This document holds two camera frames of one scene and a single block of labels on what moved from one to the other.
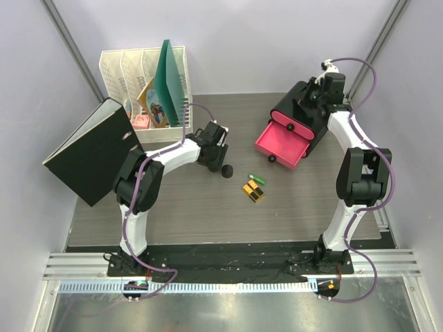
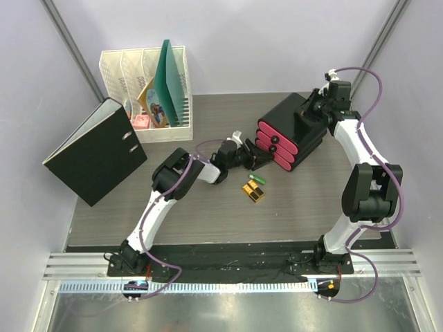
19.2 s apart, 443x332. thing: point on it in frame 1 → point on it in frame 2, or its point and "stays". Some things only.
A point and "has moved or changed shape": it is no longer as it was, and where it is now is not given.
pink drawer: [284, 140] has moved or changed shape
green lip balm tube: [258, 180] stays
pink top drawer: [300, 128] → [269, 132]
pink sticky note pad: [141, 122] stays
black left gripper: [216, 164] → [259, 160]
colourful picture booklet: [152, 105] stays
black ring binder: [91, 160] stays
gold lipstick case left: [250, 192] stays
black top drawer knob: [290, 126] → [275, 139]
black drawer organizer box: [282, 108] has moved or changed shape
